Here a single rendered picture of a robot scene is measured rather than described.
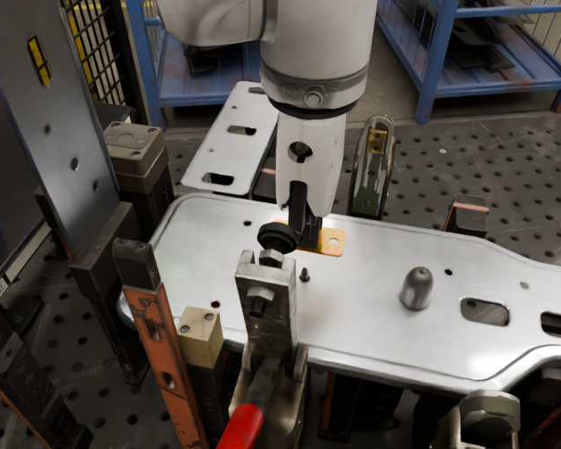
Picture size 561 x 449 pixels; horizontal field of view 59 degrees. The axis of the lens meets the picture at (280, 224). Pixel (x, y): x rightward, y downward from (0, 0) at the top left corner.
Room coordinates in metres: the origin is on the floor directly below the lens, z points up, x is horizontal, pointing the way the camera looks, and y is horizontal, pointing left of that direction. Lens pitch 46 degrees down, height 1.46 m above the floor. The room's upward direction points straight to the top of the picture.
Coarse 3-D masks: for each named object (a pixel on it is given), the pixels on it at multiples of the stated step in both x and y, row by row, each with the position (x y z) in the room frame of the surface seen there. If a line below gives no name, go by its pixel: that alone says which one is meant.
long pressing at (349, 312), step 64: (192, 192) 0.51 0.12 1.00; (192, 256) 0.39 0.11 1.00; (256, 256) 0.39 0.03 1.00; (320, 256) 0.39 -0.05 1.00; (384, 256) 0.39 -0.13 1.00; (448, 256) 0.39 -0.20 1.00; (512, 256) 0.40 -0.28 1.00; (128, 320) 0.30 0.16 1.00; (320, 320) 0.30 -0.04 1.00; (384, 320) 0.30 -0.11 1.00; (448, 320) 0.30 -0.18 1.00; (512, 320) 0.30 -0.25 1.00; (448, 384) 0.23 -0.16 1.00; (512, 384) 0.23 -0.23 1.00
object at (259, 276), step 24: (264, 240) 0.23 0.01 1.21; (288, 240) 0.23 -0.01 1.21; (240, 264) 0.20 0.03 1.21; (264, 264) 0.21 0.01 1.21; (288, 264) 0.20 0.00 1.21; (240, 288) 0.20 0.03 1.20; (264, 288) 0.19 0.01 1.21; (288, 288) 0.19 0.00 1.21; (264, 312) 0.18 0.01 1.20; (288, 312) 0.19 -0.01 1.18; (264, 336) 0.21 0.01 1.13; (288, 336) 0.20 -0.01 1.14; (288, 360) 0.21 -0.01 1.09
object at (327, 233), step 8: (320, 232) 0.37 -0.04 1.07; (328, 232) 0.37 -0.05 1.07; (336, 232) 0.37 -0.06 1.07; (344, 232) 0.37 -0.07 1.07; (320, 240) 0.36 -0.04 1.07; (328, 240) 0.36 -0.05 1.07; (336, 240) 0.36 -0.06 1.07; (344, 240) 0.36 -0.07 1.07; (304, 248) 0.35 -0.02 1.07; (312, 248) 0.35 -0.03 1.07; (320, 248) 0.35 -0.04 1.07; (328, 248) 0.35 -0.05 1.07; (336, 248) 0.35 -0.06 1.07; (336, 256) 0.34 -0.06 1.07
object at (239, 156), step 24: (240, 96) 0.75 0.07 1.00; (264, 96) 0.75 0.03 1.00; (216, 120) 0.68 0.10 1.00; (240, 120) 0.68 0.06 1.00; (264, 120) 0.68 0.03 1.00; (216, 144) 0.62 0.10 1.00; (240, 144) 0.62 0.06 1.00; (264, 144) 0.62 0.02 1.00; (192, 168) 0.56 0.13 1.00; (216, 168) 0.56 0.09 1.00; (240, 168) 0.56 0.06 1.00; (240, 192) 0.51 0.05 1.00
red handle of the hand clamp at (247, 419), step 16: (272, 368) 0.20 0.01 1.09; (256, 384) 0.18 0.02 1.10; (272, 384) 0.18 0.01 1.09; (256, 400) 0.16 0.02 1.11; (240, 416) 0.14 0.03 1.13; (256, 416) 0.14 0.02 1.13; (224, 432) 0.13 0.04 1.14; (240, 432) 0.13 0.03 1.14; (256, 432) 0.13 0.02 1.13; (224, 448) 0.11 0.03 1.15; (240, 448) 0.11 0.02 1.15
